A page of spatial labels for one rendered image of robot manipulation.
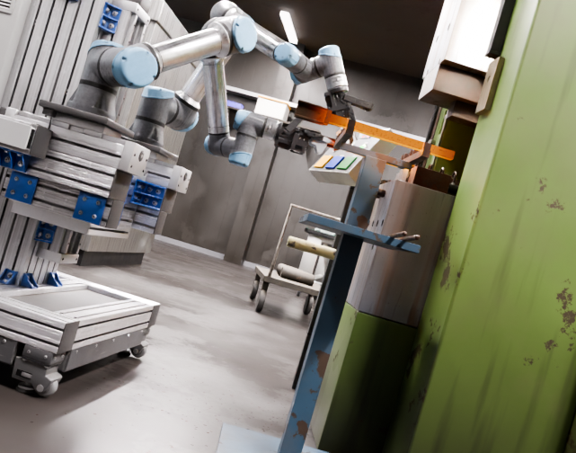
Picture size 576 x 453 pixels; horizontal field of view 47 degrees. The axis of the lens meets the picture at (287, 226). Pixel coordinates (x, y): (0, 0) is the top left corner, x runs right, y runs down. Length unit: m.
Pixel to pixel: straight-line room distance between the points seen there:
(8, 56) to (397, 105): 9.09
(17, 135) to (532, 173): 1.47
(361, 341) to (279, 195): 8.82
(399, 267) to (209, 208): 9.05
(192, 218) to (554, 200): 9.45
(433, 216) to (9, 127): 1.32
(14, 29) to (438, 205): 1.51
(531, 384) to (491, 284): 0.31
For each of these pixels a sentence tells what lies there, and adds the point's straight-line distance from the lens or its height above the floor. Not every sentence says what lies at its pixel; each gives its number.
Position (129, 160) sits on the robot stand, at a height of 0.72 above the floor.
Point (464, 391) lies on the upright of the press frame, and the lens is 1.99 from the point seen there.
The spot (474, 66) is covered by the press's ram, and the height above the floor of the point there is 1.37.
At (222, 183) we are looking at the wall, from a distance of 11.08.
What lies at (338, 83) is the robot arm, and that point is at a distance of 2.37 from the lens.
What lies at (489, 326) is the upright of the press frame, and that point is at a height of 0.55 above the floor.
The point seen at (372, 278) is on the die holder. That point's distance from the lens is 2.14.
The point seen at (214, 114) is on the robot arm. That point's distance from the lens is 2.38.
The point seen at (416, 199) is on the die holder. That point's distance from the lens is 2.17.
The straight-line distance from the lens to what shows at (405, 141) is 1.79.
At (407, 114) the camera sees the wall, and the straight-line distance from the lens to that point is 11.03.
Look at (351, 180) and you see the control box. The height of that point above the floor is 0.94.
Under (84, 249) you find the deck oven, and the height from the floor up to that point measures 0.13.
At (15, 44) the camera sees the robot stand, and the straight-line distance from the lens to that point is 2.45.
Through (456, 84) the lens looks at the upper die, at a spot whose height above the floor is 1.31.
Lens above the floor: 0.63
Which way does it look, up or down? 1 degrees up
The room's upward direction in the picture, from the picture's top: 16 degrees clockwise
